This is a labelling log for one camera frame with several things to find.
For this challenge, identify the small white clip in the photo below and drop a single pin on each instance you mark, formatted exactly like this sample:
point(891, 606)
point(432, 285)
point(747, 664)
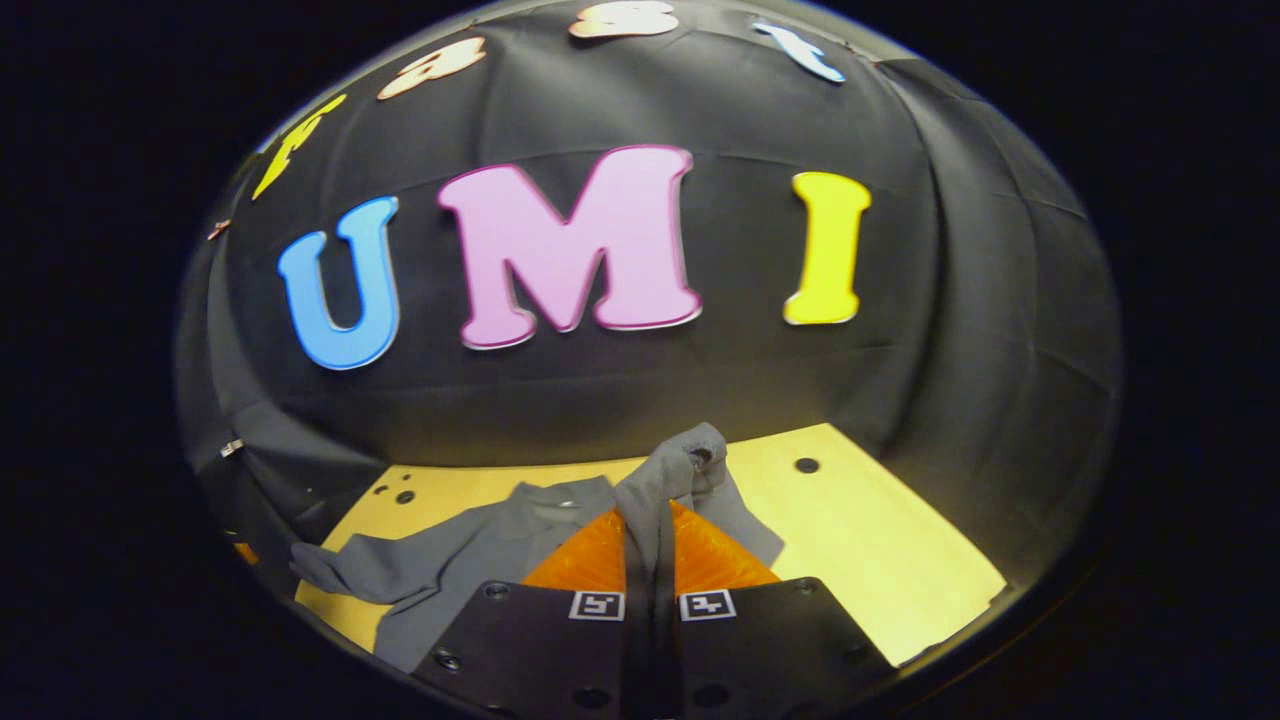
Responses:
point(232, 448)

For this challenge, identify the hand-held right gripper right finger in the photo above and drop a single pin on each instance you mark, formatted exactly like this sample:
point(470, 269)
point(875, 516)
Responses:
point(760, 650)

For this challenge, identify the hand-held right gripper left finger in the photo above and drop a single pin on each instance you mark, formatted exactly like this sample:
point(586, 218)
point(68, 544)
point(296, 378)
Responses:
point(540, 650)

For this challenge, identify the small red clip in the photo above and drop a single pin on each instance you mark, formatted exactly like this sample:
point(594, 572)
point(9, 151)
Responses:
point(218, 230)

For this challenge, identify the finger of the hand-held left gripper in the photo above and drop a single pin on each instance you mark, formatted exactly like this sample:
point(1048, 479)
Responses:
point(245, 553)

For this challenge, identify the grey button shirt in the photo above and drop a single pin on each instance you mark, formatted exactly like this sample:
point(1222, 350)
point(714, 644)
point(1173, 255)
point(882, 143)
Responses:
point(470, 560)

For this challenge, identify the black backdrop cloth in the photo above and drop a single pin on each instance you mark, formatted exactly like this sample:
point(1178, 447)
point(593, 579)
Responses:
point(700, 390)

